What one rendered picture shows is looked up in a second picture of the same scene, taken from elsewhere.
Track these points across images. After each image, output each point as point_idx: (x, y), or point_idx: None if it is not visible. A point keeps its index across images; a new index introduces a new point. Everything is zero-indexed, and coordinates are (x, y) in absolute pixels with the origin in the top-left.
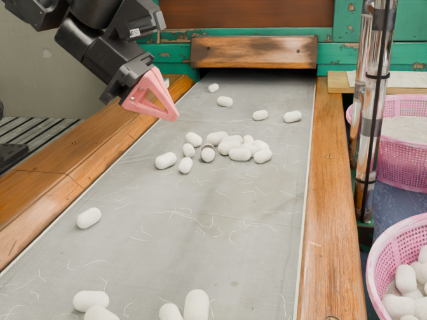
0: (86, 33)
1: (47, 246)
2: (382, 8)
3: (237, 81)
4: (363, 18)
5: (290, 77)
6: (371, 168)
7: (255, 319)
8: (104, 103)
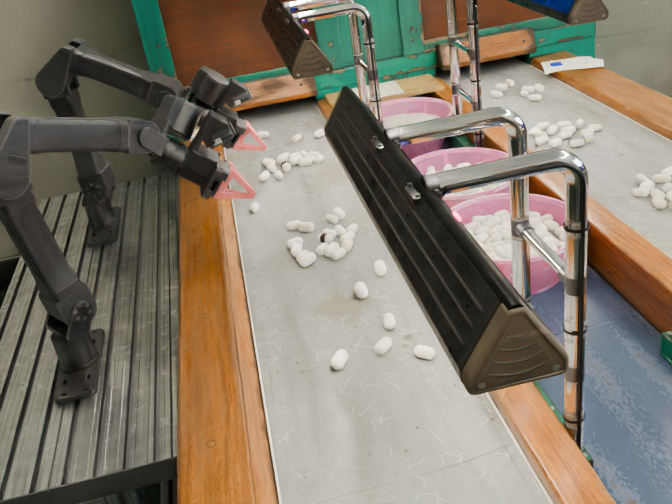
0: (206, 109)
1: (245, 223)
2: (371, 70)
3: (253, 117)
4: (356, 67)
5: (292, 104)
6: None
7: (361, 211)
8: (227, 148)
